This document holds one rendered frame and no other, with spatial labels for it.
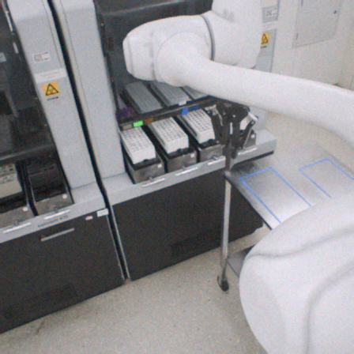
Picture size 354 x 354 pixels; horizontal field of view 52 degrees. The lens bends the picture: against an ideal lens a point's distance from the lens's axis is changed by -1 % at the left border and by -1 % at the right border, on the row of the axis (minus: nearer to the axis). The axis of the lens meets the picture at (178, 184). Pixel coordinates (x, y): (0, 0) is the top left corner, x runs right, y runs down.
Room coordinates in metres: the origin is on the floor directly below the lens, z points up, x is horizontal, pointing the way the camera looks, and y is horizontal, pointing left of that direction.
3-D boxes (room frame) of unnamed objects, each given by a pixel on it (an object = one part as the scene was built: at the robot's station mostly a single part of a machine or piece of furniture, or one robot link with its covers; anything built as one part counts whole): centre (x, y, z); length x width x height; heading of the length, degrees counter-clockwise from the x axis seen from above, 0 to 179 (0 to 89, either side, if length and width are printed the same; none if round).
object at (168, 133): (1.41, 0.04, 0.83); 0.30 x 0.10 x 0.06; 21
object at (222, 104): (0.77, -0.14, 1.31); 0.08 x 0.07 x 0.09; 58
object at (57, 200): (1.33, 0.61, 0.78); 0.73 x 0.14 x 0.09; 21
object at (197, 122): (1.46, -0.10, 0.83); 0.30 x 0.10 x 0.06; 21
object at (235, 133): (0.76, -0.15, 1.24); 0.04 x 0.01 x 0.11; 148
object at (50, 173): (1.11, 0.52, 0.85); 0.12 x 0.02 x 0.06; 112
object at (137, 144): (1.35, 0.19, 0.83); 0.30 x 0.10 x 0.06; 21
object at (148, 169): (1.48, 0.23, 0.78); 0.73 x 0.14 x 0.09; 21
